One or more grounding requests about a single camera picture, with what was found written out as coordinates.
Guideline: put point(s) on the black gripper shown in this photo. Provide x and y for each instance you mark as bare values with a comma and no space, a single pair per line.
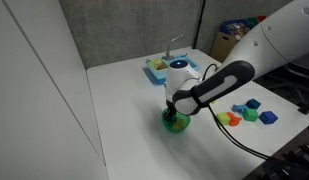
170,108

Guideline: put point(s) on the dark green toy block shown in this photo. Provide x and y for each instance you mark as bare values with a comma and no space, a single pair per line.
170,118

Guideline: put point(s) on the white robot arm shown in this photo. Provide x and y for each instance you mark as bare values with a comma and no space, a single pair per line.
260,43

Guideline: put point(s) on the green plastic bowl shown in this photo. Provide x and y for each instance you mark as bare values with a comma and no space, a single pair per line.
180,128

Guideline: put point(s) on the yellow toy piece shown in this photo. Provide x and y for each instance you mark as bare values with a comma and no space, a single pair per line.
178,125

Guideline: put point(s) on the blue toy sink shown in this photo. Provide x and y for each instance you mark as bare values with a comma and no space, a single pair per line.
155,76

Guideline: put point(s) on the orange toy food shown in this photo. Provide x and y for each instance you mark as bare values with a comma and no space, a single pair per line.
160,67

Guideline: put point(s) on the lime green cube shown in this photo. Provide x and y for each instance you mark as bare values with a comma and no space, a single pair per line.
223,119

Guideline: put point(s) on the yellow-green sink basket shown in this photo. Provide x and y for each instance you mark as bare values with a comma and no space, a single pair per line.
155,63

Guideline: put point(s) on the orange toy shape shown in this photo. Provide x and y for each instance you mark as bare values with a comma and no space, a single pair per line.
234,120

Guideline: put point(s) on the grey toy faucet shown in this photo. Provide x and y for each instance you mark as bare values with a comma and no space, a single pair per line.
168,53

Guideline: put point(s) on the light blue toy shape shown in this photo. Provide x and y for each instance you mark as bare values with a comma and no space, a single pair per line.
238,108

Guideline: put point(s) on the dark teal cube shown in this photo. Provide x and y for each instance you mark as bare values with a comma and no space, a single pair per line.
253,104

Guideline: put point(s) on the wooden toy storage shelf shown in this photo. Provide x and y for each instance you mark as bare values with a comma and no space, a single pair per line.
222,45

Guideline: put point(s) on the blue cube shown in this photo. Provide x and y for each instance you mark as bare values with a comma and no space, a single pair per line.
268,117

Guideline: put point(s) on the black vertical pole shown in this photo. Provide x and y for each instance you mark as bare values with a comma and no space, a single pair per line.
198,23

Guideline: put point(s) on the blue storage bin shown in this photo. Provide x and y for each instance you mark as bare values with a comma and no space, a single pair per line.
232,28

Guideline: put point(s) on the green storage bin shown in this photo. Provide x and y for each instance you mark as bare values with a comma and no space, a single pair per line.
252,22

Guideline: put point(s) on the black equipment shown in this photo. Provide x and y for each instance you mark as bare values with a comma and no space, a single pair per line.
290,163

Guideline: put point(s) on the black office chair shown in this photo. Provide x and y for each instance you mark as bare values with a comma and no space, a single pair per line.
294,80

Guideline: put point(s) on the red storage bin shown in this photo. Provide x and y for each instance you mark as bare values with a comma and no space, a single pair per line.
261,18

